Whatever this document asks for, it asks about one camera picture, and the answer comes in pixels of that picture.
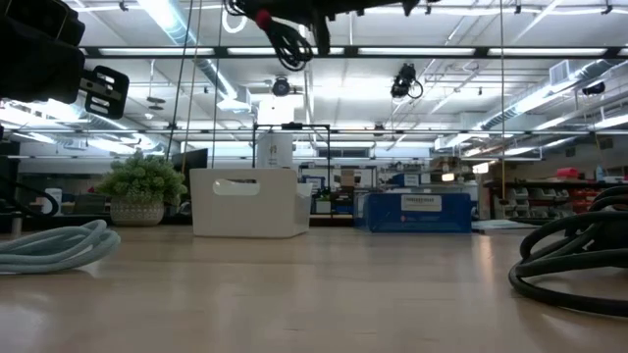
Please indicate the red object on shelf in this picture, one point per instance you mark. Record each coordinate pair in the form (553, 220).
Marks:
(567, 172)

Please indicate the green potted plant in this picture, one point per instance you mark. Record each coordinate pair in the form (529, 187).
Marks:
(142, 181)

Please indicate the yellow vertical pole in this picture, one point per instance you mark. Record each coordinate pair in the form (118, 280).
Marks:
(502, 98)

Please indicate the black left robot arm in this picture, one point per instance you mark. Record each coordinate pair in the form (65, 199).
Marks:
(29, 12)

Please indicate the black object on duct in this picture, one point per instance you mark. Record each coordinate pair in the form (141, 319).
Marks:
(593, 88)

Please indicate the small cardboard box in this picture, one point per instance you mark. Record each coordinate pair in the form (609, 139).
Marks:
(347, 177)

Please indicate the black monitor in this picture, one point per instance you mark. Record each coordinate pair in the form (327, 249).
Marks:
(189, 159)

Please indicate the round black ceiling camera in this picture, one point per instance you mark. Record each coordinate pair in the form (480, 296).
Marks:
(281, 87)

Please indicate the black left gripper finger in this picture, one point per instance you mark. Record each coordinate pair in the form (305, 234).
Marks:
(118, 93)

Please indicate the white cylinder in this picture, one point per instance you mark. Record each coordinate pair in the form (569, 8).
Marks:
(275, 149)

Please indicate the shelf with storage bins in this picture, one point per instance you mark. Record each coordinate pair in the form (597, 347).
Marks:
(549, 184)

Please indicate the black metal frame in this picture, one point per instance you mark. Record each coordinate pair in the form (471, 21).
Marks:
(292, 126)

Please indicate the white plastic bin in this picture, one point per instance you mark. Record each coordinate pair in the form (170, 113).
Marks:
(245, 213)

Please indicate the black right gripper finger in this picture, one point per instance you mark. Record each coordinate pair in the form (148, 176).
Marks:
(294, 10)

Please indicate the grey metal post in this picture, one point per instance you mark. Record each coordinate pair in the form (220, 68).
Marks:
(16, 225)

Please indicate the blue box with white label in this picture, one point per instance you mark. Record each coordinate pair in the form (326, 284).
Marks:
(417, 218)

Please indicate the white container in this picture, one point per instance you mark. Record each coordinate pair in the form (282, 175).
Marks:
(52, 201)

